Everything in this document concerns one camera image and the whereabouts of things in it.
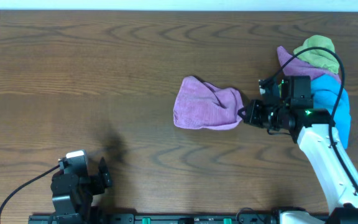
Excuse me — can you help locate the purple cloth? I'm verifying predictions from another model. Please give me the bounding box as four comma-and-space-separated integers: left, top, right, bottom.
277, 46, 341, 84
173, 76, 244, 131

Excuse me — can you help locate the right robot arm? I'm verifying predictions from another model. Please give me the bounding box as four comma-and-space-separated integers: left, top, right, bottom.
237, 77, 358, 223

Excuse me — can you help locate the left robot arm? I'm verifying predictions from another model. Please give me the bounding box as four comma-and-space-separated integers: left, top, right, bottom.
47, 156, 112, 224

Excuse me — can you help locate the blue cloth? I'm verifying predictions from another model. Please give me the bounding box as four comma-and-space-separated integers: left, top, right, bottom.
311, 75, 351, 149

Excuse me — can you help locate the green cloth top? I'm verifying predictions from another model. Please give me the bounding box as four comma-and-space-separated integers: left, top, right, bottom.
293, 35, 339, 73

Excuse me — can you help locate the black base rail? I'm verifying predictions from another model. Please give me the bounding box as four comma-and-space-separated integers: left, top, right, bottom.
28, 212, 329, 224

